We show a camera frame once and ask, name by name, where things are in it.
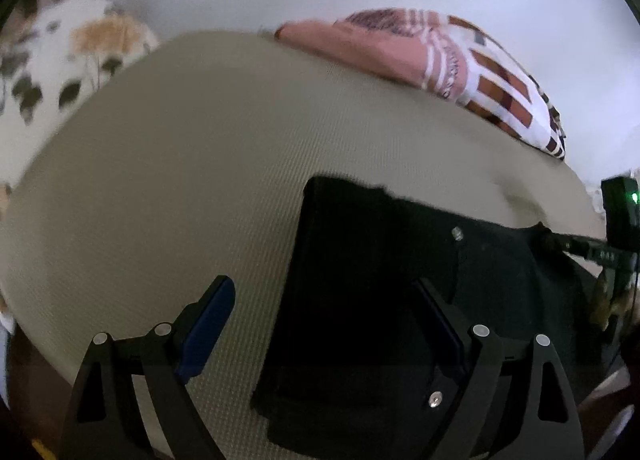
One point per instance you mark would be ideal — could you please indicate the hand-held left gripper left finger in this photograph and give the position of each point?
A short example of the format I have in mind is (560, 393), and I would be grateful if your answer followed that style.
(211, 327)

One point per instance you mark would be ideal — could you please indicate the person's right hand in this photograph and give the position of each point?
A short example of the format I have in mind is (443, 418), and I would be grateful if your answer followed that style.
(605, 307)

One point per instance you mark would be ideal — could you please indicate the beige bed mat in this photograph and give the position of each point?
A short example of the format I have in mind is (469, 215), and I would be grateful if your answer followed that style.
(200, 164)

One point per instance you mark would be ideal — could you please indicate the black pants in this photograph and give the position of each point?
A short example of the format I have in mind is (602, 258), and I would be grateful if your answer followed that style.
(370, 290)

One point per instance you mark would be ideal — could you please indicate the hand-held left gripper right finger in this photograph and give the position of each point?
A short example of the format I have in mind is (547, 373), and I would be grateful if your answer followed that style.
(442, 327)

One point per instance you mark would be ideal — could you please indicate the floral pillow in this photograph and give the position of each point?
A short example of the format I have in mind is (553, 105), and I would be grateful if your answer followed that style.
(55, 59)

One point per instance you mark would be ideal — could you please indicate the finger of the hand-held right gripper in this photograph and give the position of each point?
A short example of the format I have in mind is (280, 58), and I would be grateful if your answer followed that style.
(575, 245)

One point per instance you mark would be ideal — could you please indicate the pink plaid blanket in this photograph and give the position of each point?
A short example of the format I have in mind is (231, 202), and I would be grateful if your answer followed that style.
(400, 54)

